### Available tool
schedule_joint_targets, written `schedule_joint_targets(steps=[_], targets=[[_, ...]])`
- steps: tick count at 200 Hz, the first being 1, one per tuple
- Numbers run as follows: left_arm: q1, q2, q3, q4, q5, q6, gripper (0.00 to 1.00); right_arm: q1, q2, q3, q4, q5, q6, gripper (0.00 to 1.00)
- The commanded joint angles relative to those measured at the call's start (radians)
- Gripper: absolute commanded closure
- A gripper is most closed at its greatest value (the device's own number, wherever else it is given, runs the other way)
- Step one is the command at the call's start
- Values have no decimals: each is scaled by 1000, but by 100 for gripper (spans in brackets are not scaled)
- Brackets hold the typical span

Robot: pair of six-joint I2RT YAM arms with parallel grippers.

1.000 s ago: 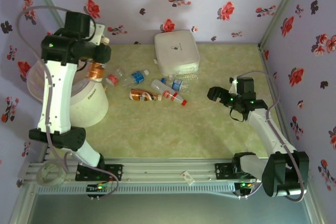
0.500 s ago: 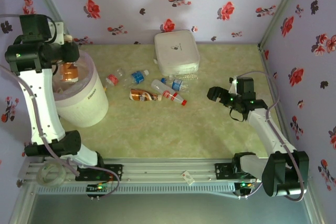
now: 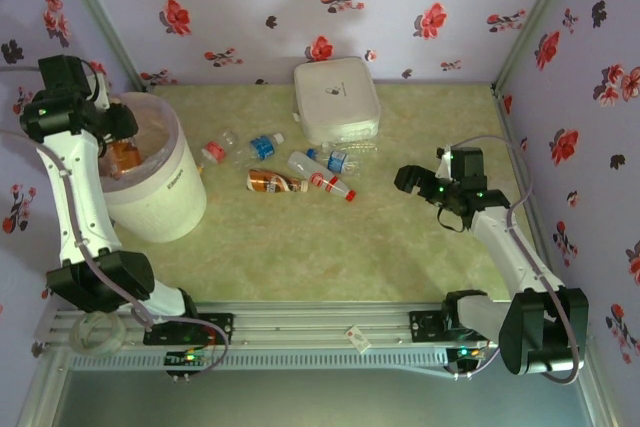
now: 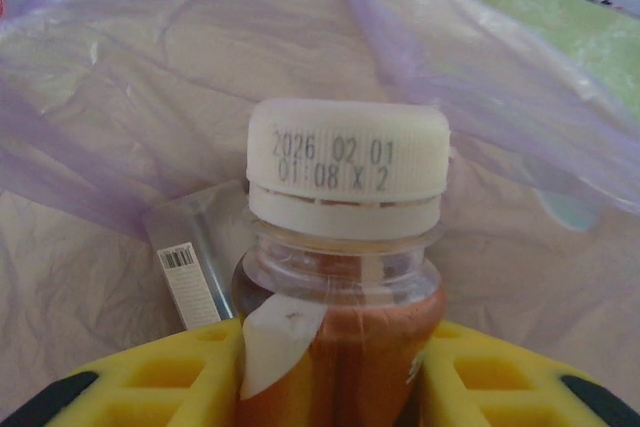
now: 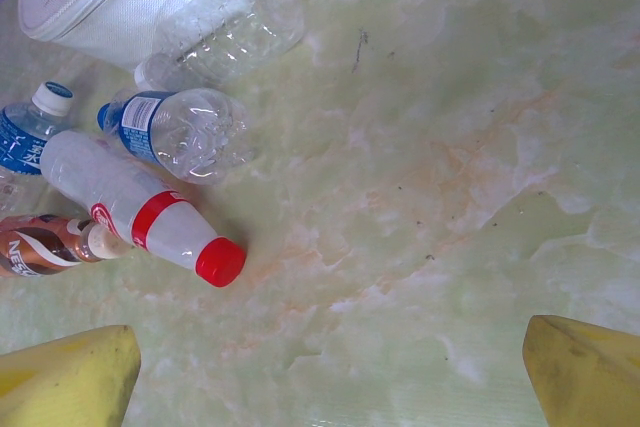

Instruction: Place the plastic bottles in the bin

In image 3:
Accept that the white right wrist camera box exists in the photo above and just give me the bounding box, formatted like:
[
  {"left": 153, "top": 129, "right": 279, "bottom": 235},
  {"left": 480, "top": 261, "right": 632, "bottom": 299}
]
[{"left": 435, "top": 145, "right": 455, "bottom": 179}]

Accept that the clear ribbed unlabelled bottle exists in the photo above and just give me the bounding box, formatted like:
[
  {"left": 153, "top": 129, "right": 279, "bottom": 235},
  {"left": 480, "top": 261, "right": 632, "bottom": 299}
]
[{"left": 319, "top": 138, "right": 380, "bottom": 153}]

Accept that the clear bottle blue label white cap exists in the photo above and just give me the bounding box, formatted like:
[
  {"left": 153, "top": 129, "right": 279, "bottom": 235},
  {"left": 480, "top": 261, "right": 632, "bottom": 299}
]
[{"left": 239, "top": 132, "right": 286, "bottom": 168}]

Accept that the clear tape roll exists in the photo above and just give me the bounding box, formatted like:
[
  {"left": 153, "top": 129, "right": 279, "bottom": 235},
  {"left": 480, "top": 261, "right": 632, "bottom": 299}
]
[{"left": 69, "top": 311, "right": 129, "bottom": 356}]

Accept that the white bottle red label red cap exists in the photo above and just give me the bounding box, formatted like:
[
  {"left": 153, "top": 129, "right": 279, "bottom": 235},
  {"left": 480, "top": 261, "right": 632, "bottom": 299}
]
[{"left": 286, "top": 150, "right": 358, "bottom": 203}]

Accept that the white bin with lilac liner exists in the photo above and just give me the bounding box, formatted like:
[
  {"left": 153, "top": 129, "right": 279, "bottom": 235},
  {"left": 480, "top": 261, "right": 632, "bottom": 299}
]
[{"left": 94, "top": 91, "right": 208, "bottom": 245}]

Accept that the brown label plastic bottle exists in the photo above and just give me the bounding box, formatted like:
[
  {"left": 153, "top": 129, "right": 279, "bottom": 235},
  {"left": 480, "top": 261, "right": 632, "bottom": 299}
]
[
  {"left": 246, "top": 168, "right": 310, "bottom": 196},
  {"left": 106, "top": 138, "right": 145, "bottom": 182}
]

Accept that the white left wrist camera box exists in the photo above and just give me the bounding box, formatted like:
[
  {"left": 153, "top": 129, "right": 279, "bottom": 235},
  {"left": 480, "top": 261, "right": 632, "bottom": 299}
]
[{"left": 85, "top": 71, "right": 110, "bottom": 109}]

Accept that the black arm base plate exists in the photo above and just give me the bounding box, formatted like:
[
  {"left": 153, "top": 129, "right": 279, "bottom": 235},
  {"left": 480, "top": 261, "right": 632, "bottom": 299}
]
[
  {"left": 408, "top": 310, "right": 501, "bottom": 344},
  {"left": 143, "top": 312, "right": 236, "bottom": 347}
]

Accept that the small circuit board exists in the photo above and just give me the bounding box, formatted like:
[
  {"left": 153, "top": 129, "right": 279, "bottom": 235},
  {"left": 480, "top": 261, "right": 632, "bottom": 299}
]
[
  {"left": 163, "top": 348, "right": 212, "bottom": 384},
  {"left": 446, "top": 343, "right": 489, "bottom": 382}
]

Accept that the grey metal panel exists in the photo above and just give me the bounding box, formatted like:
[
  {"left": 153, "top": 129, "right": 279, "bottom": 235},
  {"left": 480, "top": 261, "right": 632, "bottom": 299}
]
[{"left": 14, "top": 346, "right": 624, "bottom": 427}]

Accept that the slotted grey cable duct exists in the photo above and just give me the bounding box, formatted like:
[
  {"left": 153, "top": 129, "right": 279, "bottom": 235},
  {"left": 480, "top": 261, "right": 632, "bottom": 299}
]
[{"left": 67, "top": 351, "right": 451, "bottom": 372}]

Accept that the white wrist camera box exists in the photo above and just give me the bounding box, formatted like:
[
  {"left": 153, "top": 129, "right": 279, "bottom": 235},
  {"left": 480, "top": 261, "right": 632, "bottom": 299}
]
[
  {"left": 435, "top": 145, "right": 455, "bottom": 179},
  {"left": 85, "top": 71, "right": 110, "bottom": 109}
]

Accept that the lilac right arm cable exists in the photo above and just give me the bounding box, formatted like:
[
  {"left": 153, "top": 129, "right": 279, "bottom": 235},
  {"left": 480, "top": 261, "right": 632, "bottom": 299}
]
[{"left": 447, "top": 135, "right": 585, "bottom": 386}]

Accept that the white paper tag red mark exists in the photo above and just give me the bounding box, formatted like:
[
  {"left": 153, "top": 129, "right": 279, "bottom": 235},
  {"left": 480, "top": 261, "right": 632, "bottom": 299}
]
[{"left": 345, "top": 324, "right": 374, "bottom": 355}]

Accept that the lilac arm cable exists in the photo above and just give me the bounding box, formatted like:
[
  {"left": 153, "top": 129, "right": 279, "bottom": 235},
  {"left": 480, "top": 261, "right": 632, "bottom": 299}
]
[
  {"left": 0, "top": 129, "right": 231, "bottom": 382},
  {"left": 447, "top": 135, "right": 585, "bottom": 386}
]

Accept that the black wrist strap loop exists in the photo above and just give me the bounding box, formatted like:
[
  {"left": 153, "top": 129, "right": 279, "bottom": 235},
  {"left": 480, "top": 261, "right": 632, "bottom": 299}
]
[{"left": 436, "top": 203, "right": 470, "bottom": 234}]

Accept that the white zipped storage case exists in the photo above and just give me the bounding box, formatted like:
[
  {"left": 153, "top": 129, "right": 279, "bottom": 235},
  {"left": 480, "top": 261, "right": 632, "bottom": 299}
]
[{"left": 292, "top": 56, "right": 382, "bottom": 147}]

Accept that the aluminium corner post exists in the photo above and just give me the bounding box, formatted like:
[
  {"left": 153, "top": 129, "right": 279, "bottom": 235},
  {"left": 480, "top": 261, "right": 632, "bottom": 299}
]
[
  {"left": 492, "top": 0, "right": 586, "bottom": 98},
  {"left": 47, "top": 0, "right": 151, "bottom": 93}
]

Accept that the clear bottle with red label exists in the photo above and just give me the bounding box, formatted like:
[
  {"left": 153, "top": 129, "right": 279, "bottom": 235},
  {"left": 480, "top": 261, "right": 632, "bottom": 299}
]
[{"left": 197, "top": 129, "right": 240, "bottom": 173}]

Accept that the lilac left arm cable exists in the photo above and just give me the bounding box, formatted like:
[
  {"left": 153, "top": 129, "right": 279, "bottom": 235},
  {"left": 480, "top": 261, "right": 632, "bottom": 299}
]
[{"left": 0, "top": 129, "right": 231, "bottom": 382}]

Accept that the aluminium front rail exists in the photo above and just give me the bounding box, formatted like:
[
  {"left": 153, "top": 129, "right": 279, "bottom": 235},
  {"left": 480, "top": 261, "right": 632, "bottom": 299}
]
[{"left": 33, "top": 300, "right": 596, "bottom": 348}]

